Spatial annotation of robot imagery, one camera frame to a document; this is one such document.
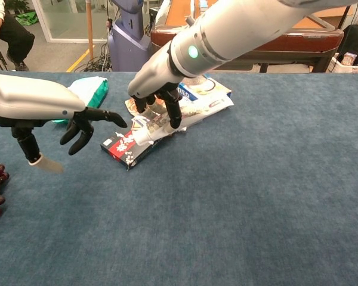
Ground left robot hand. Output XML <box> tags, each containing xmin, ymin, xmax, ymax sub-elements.
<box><xmin>0</xmin><ymin>73</ymin><xmax>128</xmax><ymax>174</ymax></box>

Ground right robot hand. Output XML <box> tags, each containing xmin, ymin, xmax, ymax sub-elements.
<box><xmin>127</xmin><ymin>40</ymin><xmax>186</xmax><ymax>129</ymax></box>

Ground white printed tube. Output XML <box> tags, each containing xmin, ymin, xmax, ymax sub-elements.
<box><xmin>132</xmin><ymin>95</ymin><xmax>235</xmax><ymax>147</ymax></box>

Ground blue carpet floor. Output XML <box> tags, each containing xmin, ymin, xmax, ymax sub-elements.
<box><xmin>0</xmin><ymin>70</ymin><xmax>358</xmax><ymax>286</ymax></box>

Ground orange spouted snack pouch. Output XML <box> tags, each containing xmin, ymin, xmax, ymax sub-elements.
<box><xmin>124</xmin><ymin>97</ymin><xmax>168</xmax><ymax>117</ymax></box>

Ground green wet wipes pack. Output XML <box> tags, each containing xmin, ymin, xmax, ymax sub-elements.
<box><xmin>51</xmin><ymin>76</ymin><xmax>109</xmax><ymax>125</ymax></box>

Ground white plastic sheet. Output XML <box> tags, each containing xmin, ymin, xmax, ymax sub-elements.
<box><xmin>155</xmin><ymin>0</ymin><xmax>172</xmax><ymax>27</ymax></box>

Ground seated person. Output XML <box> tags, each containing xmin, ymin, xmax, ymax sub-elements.
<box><xmin>0</xmin><ymin>0</ymin><xmax>36</xmax><ymax>72</ymax></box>

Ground blue Oreo box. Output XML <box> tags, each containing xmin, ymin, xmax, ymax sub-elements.
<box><xmin>177</xmin><ymin>74</ymin><xmax>233</xmax><ymax>104</ymax></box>

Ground wooden pole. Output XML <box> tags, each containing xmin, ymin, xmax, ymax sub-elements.
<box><xmin>85</xmin><ymin>0</ymin><xmax>95</xmax><ymax>62</ymax></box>

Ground green bag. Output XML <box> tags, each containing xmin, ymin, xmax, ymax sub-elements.
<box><xmin>15</xmin><ymin>11</ymin><xmax>39</xmax><ymax>27</ymax></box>

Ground black and red box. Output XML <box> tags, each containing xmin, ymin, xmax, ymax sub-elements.
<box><xmin>100</xmin><ymin>114</ymin><xmax>174</xmax><ymax>171</ymax></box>

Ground white framed glass partition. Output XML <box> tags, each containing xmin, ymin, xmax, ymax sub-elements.
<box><xmin>32</xmin><ymin>0</ymin><xmax>114</xmax><ymax>43</ymax></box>

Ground brown mahjong table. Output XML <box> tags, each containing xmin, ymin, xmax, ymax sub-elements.
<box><xmin>150</xmin><ymin>0</ymin><xmax>345</xmax><ymax>73</ymax></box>

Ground small drink carton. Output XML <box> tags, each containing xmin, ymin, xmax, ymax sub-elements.
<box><xmin>341</xmin><ymin>52</ymin><xmax>357</xmax><ymax>65</ymax></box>

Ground brown cardboard box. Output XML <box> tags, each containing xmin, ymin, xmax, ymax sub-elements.
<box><xmin>325</xmin><ymin>4</ymin><xmax>354</xmax><ymax>18</ymax></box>

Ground white storage crate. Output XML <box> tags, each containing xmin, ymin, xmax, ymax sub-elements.
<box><xmin>328</xmin><ymin>55</ymin><xmax>358</xmax><ymax>73</ymax></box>

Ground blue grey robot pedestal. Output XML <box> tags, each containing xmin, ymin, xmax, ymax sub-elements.
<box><xmin>107</xmin><ymin>0</ymin><xmax>153</xmax><ymax>72</ymax></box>

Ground black cable bundle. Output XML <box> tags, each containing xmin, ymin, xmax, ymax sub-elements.
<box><xmin>82</xmin><ymin>43</ymin><xmax>113</xmax><ymax>73</ymax></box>

